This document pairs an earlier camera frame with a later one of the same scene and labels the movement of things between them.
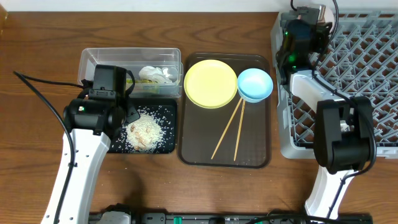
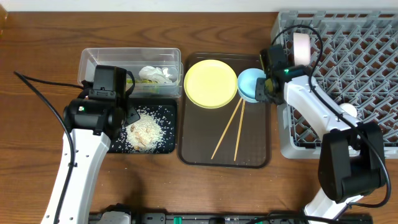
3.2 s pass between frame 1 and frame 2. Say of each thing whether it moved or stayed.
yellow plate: stayed
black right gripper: moved
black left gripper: stayed
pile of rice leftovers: stayed
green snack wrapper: stayed
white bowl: moved
